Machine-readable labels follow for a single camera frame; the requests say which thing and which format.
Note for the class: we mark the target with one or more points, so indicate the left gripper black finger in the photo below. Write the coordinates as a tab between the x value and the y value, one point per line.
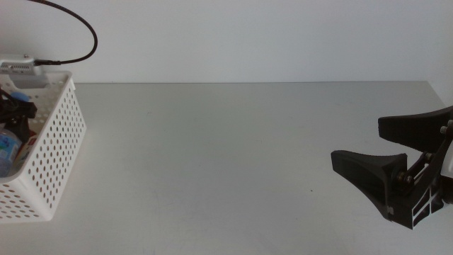
23	111

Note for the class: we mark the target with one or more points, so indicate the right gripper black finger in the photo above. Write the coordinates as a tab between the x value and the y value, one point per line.
414	129
371	173

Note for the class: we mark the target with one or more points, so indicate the yellow tea bottle green label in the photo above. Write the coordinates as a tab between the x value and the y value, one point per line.
28	148

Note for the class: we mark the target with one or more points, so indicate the clear water bottle blue cap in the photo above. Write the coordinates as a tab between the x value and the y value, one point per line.
7	152

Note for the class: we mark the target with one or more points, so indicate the white perforated plastic basket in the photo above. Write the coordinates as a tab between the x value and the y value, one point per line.
53	148

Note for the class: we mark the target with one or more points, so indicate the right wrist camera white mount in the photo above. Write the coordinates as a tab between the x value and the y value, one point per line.
448	159

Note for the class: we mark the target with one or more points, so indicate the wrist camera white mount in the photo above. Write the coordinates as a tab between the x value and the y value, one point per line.
19	65
448	159

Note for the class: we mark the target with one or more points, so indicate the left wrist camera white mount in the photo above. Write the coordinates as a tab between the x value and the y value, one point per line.
19	65

